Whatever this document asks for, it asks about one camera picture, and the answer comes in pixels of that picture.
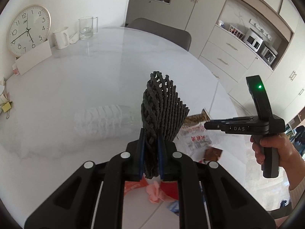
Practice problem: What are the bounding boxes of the yellow binder clip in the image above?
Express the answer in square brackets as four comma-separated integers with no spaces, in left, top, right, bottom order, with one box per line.
[1,101,14,119]

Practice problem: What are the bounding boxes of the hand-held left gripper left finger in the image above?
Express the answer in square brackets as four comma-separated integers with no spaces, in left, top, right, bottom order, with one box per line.
[24,128,146,229]

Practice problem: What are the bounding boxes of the person's right hand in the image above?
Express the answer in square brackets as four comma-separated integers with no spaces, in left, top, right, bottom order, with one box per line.
[250,134,303,170]

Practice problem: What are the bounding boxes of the grey chair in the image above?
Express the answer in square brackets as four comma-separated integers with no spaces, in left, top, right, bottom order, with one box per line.
[126,18,192,52]

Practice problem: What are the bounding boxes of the tall beige cabinet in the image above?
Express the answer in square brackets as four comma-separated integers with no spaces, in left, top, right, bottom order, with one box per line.
[124,0,235,60]

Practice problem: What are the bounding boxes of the white crumpled tissue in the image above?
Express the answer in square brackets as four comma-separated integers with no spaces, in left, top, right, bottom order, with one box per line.
[69,32,80,45]

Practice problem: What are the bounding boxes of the orange plastic bag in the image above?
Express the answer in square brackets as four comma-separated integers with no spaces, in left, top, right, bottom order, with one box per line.
[125,181,149,196]

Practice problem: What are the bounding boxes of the red wrapper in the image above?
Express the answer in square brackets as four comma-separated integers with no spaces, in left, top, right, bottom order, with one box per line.
[162,181,179,200]

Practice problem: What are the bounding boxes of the white paper sheets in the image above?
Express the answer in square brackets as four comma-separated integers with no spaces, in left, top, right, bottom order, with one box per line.
[0,77,10,103]

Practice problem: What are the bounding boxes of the silver toaster oven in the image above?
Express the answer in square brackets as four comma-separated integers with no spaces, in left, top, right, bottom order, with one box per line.
[258,45,278,66]
[245,28,264,52]

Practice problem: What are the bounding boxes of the blue and white wrapper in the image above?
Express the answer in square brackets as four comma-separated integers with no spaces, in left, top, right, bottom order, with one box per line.
[167,200,180,217]

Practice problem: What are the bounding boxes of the round wall clock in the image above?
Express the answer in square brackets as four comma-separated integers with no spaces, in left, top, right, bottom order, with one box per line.
[7,4,51,58]

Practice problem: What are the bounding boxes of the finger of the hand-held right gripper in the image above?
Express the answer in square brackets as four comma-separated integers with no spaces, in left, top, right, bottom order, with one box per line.
[204,121,258,134]
[211,116,259,124]

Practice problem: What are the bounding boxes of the clear snack bag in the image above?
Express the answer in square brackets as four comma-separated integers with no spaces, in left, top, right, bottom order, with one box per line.
[176,108,213,161]

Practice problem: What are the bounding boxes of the white folded card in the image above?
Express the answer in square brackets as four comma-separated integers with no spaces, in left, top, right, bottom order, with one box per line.
[15,39,52,75]

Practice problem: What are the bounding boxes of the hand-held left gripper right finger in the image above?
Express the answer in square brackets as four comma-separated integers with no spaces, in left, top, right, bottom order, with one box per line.
[157,128,277,229]

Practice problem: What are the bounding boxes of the black foam net sleeve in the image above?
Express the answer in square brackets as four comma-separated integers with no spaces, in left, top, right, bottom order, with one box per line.
[139,71,190,179]

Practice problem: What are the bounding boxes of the white wall rail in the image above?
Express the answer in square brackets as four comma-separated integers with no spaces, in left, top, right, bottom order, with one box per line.
[249,19,272,41]

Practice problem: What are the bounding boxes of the person's right forearm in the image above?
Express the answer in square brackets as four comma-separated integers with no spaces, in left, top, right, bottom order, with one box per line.
[283,159,305,219]

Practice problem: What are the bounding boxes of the white ceramic mug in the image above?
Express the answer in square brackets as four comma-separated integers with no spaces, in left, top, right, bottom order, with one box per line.
[52,27,70,50]

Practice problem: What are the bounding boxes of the small brown packet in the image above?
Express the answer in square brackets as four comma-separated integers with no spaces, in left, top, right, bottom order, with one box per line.
[205,148,223,161]

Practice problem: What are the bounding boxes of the pink crumpled tissue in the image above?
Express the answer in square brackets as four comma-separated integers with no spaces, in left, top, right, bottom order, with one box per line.
[146,181,168,204]

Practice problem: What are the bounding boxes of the glass mug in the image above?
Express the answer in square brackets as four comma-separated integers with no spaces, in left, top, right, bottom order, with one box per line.
[79,16,99,40]

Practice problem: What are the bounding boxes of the white wire rack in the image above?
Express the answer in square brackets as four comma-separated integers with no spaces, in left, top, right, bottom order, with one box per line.
[229,23,244,39]

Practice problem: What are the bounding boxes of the beige side cabinet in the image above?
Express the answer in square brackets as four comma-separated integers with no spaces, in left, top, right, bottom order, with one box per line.
[228,52,305,126]

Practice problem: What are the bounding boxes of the beige drawer unit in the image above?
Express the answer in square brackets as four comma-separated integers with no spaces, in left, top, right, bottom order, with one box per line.
[198,24,260,84]

